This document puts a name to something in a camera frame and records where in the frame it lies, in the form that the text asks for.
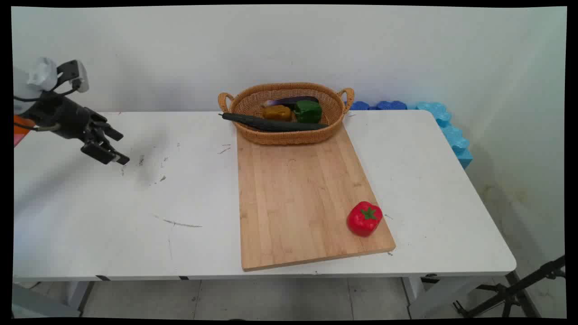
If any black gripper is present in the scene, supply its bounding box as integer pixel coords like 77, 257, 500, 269
28, 95, 131, 166

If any black tripod stand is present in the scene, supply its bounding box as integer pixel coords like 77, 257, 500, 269
422, 255, 566, 319

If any woven wicker basket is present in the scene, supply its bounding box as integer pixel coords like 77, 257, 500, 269
218, 82, 355, 145

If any light blue foam block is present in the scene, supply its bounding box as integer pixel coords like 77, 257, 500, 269
415, 102, 474, 170

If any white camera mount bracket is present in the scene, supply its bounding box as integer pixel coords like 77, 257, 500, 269
27, 57, 59, 92

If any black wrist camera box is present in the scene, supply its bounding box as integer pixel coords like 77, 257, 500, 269
56, 60, 89, 93

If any orange and pink object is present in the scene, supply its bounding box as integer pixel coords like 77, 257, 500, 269
14, 115, 36, 148

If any white table leg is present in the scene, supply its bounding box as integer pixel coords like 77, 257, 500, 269
401, 276, 475, 319

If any dark green cucumber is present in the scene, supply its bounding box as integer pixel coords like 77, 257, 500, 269
219, 112, 330, 133

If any bamboo cutting board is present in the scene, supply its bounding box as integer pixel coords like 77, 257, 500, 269
236, 124, 396, 272

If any red toy tomato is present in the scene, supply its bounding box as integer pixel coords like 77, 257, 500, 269
347, 201, 383, 237

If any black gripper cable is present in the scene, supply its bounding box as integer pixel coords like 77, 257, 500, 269
14, 122, 61, 133

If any purple eggplant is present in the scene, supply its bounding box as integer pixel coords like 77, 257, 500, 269
262, 96, 319, 109

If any yellow bell pepper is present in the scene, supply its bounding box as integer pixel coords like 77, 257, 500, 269
263, 105, 293, 121

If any green bell pepper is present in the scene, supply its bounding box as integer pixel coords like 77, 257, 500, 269
294, 100, 323, 124

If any dark blue foam block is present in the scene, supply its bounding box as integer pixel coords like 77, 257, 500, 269
349, 100, 408, 111

